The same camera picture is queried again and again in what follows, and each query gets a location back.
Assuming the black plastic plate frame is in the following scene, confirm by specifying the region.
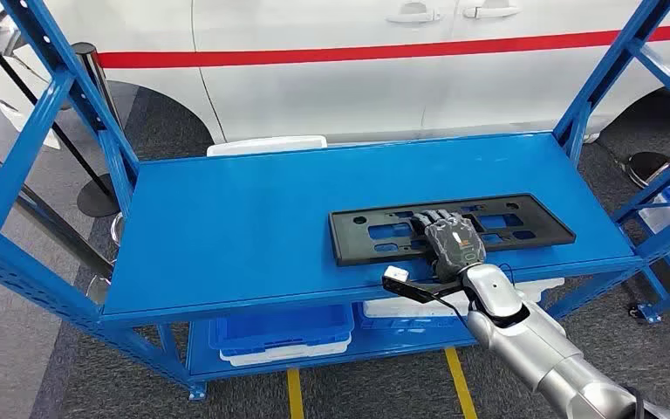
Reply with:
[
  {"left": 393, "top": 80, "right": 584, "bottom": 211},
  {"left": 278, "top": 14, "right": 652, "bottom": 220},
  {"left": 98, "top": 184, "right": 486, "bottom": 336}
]
[{"left": 327, "top": 193, "right": 578, "bottom": 268}]

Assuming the blue metal shelf rack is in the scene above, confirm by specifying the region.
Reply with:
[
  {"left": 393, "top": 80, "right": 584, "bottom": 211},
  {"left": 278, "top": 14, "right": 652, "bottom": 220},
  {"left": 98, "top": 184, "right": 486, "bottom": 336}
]
[{"left": 0, "top": 0, "right": 670, "bottom": 403}]

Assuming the blue wheeled shelf cart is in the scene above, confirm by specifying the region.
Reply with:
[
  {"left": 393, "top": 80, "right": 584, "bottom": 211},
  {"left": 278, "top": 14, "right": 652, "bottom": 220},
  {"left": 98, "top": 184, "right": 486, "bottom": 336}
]
[{"left": 612, "top": 161, "right": 670, "bottom": 325}]

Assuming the white plastic bin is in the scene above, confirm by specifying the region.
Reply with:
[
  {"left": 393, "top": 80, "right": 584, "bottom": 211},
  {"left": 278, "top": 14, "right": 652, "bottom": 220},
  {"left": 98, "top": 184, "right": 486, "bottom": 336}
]
[
  {"left": 218, "top": 335, "right": 352, "bottom": 368},
  {"left": 206, "top": 134, "right": 329, "bottom": 158},
  {"left": 638, "top": 199, "right": 670, "bottom": 234},
  {"left": 362, "top": 277, "right": 565, "bottom": 319}
]

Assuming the white car red stripe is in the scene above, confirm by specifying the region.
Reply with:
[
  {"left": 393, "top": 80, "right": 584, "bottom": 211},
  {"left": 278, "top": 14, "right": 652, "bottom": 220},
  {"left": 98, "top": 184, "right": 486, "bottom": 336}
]
[{"left": 0, "top": 0, "right": 670, "bottom": 150}]

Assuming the yellow floor tape square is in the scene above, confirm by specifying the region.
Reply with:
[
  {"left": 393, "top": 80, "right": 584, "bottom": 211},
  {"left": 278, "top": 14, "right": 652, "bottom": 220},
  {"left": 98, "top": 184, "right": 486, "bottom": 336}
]
[{"left": 285, "top": 347, "right": 479, "bottom": 419}]

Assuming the thin black stanchion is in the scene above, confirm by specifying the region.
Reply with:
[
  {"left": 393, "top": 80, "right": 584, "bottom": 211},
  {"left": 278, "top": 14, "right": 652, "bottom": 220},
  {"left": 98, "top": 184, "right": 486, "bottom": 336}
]
[{"left": 0, "top": 8, "right": 121, "bottom": 219}]

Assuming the black stanchion with disc base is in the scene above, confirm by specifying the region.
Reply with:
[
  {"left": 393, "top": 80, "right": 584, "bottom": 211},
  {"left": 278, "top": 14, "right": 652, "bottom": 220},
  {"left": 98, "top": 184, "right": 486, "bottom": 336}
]
[{"left": 626, "top": 124, "right": 670, "bottom": 190}]

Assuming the glossy black stanchion pole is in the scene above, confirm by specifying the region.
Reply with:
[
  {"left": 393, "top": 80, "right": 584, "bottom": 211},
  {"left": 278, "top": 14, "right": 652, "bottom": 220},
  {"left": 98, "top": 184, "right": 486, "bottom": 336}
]
[{"left": 0, "top": 129, "right": 115, "bottom": 305}]

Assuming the black camera bracket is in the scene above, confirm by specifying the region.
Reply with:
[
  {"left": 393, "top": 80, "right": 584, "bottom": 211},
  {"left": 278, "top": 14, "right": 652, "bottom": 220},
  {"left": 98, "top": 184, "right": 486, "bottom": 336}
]
[{"left": 380, "top": 274, "right": 469, "bottom": 305}]

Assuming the chrome stanchion post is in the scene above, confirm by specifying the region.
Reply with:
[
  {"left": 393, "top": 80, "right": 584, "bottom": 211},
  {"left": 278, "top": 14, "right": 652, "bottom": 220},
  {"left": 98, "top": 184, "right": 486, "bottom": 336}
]
[{"left": 72, "top": 41, "right": 125, "bottom": 247}]

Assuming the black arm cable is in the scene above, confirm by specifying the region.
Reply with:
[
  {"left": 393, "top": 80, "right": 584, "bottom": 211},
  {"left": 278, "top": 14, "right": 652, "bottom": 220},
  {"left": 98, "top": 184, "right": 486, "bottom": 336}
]
[{"left": 620, "top": 384, "right": 651, "bottom": 419}]

